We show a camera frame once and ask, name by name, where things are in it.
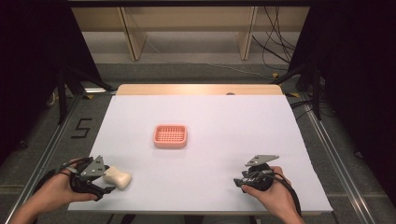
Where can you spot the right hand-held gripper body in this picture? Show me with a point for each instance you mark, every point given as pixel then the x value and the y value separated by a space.
pixel 260 177

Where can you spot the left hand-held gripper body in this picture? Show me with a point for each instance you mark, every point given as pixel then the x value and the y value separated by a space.
pixel 90 174

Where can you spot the cream soap bar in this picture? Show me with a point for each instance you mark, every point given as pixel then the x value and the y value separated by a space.
pixel 118 178

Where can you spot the person's right hand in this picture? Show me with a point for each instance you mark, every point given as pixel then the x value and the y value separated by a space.
pixel 275 196

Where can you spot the person's left hand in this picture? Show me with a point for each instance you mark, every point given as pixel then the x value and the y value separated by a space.
pixel 57 189

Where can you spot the white table cover sheet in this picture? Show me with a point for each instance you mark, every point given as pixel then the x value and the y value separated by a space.
pixel 224 149

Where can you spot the pink soap dish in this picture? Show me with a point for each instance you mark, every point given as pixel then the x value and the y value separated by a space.
pixel 170 136

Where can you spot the yellow tape piece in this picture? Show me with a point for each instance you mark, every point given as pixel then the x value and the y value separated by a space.
pixel 275 75
pixel 292 94
pixel 89 97

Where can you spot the black metal stand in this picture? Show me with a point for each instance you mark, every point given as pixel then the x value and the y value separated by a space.
pixel 67 90
pixel 313 87

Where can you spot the black curtain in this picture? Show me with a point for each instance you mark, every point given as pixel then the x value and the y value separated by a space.
pixel 358 77
pixel 31 62

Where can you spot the beige wooden shelf unit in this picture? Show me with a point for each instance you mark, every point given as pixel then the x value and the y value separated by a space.
pixel 186 18

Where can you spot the aluminium floor rail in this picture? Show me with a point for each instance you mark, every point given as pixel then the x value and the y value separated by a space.
pixel 336 149
pixel 46 149

